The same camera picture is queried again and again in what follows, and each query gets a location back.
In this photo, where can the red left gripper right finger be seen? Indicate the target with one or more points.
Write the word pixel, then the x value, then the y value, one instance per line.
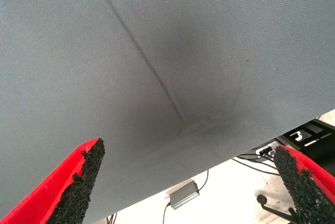
pixel 308 190

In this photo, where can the white power strip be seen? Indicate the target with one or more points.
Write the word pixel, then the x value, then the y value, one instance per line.
pixel 259 151

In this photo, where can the grey metal adapter box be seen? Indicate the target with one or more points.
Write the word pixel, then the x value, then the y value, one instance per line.
pixel 184 195

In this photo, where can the black office chair base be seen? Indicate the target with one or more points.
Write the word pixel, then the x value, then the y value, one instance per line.
pixel 261 199

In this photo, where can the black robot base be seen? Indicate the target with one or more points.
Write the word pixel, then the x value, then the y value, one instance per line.
pixel 324 150

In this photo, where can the dark grey table cloth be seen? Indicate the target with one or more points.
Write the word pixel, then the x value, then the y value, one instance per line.
pixel 131 51

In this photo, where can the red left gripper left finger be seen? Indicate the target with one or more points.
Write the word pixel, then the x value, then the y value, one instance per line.
pixel 52 190

